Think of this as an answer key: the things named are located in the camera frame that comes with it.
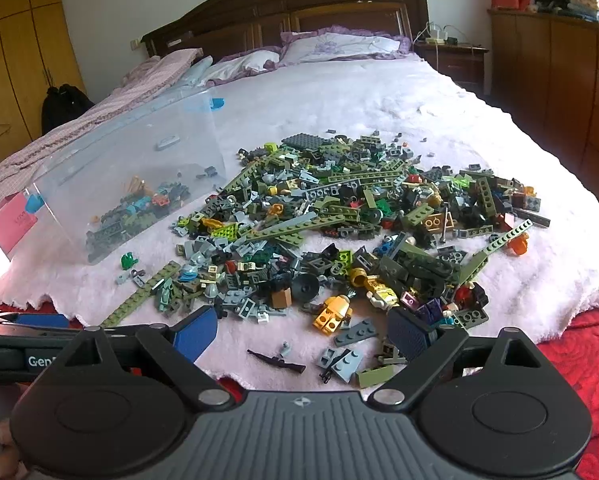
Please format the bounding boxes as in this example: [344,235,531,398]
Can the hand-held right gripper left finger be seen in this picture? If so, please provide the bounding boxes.
[57,305,235,408]

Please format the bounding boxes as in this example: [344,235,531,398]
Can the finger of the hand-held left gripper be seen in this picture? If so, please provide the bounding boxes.
[0,309,84,334]

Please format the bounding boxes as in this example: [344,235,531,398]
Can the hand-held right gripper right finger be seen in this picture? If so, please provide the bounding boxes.
[367,306,543,408]

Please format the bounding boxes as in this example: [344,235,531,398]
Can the black toy rifle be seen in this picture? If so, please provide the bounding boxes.
[247,349,305,375]

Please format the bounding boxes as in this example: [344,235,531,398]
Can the large pile of toy bricks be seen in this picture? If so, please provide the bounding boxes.
[102,130,553,388]

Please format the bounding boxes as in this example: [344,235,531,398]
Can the clear plastic storage box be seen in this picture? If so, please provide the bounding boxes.
[0,85,229,285]

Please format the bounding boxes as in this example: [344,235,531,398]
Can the person's left hand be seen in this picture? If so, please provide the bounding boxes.
[0,417,36,480]

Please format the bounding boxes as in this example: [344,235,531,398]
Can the gold toy minifigure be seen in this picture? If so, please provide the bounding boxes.
[349,267,400,308]

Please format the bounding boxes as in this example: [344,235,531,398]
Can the grey wedge plate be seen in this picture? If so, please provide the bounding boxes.
[333,319,379,347]

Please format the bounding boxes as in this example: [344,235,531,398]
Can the long olive green plate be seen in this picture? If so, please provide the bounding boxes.
[101,262,181,328]

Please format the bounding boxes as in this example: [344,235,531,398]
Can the yellow toy minifigure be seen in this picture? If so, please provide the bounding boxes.
[313,295,354,333]

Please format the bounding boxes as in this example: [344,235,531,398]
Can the pink card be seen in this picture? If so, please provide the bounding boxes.
[0,192,43,261]

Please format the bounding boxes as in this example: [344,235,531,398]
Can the black round dish brick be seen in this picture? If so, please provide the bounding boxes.
[292,272,320,303]

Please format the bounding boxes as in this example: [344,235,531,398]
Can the small heap of toy bricks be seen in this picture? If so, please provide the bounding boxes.
[84,175,220,263]

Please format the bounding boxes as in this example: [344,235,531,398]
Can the red floral bedspread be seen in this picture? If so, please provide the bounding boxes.
[0,290,599,480]

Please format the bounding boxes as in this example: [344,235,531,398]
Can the pale pink fluffy blanket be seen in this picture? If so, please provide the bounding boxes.
[0,55,599,396]

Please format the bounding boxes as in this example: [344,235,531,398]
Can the black backpack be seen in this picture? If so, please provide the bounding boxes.
[40,84,96,136]

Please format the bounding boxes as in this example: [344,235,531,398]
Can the white pillow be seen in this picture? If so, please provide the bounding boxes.
[200,47,283,86]

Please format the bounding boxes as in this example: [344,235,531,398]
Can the wooden nightstand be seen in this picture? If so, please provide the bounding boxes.
[412,40,490,98]

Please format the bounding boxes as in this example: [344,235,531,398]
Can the wooden wardrobe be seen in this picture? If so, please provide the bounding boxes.
[0,0,85,176]

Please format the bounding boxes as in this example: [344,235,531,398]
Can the wooden dresser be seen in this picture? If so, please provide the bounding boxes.
[487,7,599,176]

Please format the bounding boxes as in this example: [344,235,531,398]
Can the purple floral pillow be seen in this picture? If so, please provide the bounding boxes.
[280,25,413,66]

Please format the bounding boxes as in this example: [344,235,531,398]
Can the dark wooden headboard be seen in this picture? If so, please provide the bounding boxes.
[142,0,433,58]

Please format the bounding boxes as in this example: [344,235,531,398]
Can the white chargers with cables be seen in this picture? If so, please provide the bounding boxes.
[422,22,460,46]

